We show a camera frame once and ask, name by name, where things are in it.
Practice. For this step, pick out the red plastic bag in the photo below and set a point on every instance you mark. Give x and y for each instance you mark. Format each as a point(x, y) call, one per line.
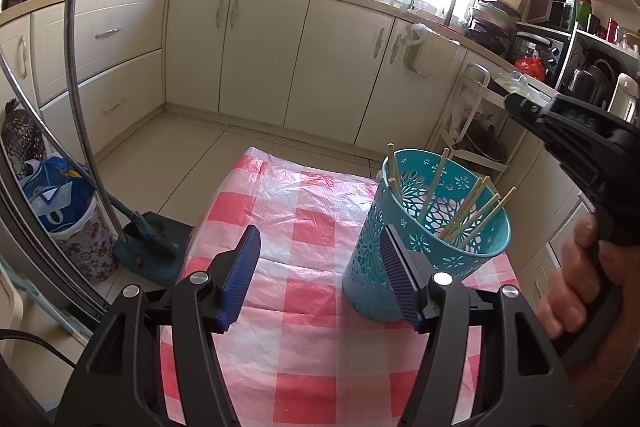
point(530, 68)

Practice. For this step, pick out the floral waste bin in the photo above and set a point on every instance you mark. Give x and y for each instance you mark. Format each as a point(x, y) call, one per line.
point(90, 247)

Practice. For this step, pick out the blue white plastic bag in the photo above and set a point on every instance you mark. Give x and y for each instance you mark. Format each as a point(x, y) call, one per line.
point(55, 197)

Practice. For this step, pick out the bunch of bamboo chopsticks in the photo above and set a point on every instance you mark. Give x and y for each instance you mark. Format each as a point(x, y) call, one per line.
point(475, 212)

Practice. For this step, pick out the white storage rack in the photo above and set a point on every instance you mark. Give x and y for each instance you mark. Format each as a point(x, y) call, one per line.
point(470, 107)

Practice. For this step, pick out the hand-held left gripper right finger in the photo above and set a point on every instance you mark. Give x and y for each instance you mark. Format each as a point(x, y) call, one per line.
point(400, 277)

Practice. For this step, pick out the stainless steel pot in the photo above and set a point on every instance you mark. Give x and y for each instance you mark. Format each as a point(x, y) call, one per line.
point(582, 87)

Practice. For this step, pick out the dark wok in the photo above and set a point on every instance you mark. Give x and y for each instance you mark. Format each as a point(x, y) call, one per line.
point(485, 144)

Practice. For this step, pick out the white electric kettle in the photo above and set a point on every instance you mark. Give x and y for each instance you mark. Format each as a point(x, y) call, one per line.
point(624, 97)

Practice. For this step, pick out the person's right hand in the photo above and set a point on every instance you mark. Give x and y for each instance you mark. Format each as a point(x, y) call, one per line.
point(565, 287)

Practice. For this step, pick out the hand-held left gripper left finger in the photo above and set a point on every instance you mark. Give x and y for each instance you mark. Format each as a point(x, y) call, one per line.
point(240, 277)

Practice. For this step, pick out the cream kitchen base cabinets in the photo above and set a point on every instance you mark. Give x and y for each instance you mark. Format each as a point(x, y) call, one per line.
point(260, 57)

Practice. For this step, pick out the teal perforated plastic basket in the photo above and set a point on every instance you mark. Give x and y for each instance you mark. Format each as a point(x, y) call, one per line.
point(380, 267)

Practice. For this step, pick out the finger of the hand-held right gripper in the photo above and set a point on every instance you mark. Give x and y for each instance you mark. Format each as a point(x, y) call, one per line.
point(525, 102)
point(537, 127)

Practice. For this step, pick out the red white checkered tablecloth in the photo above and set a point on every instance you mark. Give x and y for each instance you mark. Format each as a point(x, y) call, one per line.
point(310, 307)

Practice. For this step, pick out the black mesh bag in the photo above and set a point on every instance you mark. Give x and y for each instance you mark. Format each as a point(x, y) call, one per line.
point(22, 137)

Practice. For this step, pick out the black toaster oven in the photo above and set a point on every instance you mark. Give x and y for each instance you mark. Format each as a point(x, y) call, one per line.
point(542, 44)

